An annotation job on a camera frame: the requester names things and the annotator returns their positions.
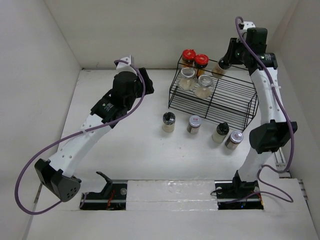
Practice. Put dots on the white lid spice jar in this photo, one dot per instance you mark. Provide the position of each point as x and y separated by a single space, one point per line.
234 139
194 124

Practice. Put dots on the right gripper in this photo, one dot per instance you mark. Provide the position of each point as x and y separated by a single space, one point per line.
233 44

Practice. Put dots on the clear glass jar front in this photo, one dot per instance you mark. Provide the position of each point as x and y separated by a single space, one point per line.
205 87

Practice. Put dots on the black cap spice grinder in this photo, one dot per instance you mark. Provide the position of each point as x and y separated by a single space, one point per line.
220 132
168 122
218 68

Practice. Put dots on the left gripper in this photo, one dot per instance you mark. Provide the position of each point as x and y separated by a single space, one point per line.
148 89

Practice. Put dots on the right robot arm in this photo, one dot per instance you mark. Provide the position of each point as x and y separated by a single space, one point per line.
275 129

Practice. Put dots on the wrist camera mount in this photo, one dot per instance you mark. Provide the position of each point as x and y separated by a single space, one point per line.
244 26
124 64

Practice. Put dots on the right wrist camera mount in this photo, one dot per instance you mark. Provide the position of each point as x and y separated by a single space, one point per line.
244 26

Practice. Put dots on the black wire rack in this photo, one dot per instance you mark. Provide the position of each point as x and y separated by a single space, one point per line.
233 98

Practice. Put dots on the red lid sauce jar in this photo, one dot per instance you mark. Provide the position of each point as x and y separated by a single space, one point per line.
188 58
200 63

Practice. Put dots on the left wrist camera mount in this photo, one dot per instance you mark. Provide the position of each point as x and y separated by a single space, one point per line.
124 64

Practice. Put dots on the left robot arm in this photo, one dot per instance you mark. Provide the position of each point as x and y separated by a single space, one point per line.
57 172

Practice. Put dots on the clear glass jar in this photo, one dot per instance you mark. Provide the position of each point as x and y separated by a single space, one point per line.
186 80
205 87

